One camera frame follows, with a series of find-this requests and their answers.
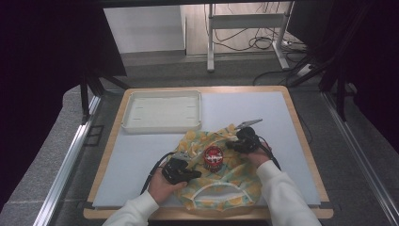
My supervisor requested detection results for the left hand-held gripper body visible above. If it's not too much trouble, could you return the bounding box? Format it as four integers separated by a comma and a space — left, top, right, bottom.
161, 152, 193, 186

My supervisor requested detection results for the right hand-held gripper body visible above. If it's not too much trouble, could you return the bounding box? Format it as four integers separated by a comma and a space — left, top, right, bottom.
234, 118, 264, 153

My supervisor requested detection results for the red round tin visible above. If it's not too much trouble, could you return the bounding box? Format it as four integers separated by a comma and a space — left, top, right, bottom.
202, 145, 225, 173

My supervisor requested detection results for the floral drawstring cloth bag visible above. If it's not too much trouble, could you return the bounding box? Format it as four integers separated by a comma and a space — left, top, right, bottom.
173, 123, 263, 213

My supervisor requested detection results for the person's right hand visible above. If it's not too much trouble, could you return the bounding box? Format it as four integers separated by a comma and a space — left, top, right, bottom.
245, 141, 273, 170

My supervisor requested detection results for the person's left hand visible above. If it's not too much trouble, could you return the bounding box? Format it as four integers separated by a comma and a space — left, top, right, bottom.
147, 170, 188, 205

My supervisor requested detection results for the white table mat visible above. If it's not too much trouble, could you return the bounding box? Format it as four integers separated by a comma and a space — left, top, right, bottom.
92, 90, 322, 209

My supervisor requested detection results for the white plastic tray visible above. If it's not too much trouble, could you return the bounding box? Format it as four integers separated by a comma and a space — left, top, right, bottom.
120, 89, 203, 135

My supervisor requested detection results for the white power strip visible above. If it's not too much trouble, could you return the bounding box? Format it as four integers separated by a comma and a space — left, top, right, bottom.
295, 63, 315, 78

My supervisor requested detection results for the black metal stand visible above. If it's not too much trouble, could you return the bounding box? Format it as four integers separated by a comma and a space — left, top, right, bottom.
288, 56, 350, 122
79, 73, 130, 125

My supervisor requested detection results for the dark curtain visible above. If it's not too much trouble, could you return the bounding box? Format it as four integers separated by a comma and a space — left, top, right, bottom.
286, 0, 399, 153
0, 0, 127, 208

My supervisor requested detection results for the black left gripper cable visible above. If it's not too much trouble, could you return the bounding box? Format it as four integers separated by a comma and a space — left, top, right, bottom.
139, 151, 177, 196

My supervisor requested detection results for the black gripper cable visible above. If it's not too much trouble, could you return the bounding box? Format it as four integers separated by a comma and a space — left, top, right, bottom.
258, 136, 282, 172
139, 151, 177, 196

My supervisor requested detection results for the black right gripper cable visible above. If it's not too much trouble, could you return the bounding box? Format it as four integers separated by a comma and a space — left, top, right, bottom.
258, 136, 282, 172

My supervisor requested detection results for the black floor bracket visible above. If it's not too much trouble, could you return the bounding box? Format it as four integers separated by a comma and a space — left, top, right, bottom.
84, 124, 105, 147

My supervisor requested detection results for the bundle of floor cables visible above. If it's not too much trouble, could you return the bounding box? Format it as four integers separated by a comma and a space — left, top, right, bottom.
203, 2, 310, 55

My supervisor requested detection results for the aluminium rail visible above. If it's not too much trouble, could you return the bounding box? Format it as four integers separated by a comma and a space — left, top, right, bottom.
32, 94, 102, 226
322, 90, 399, 226

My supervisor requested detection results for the white metal desk frame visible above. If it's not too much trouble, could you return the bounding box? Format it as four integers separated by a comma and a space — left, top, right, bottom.
206, 1, 295, 73

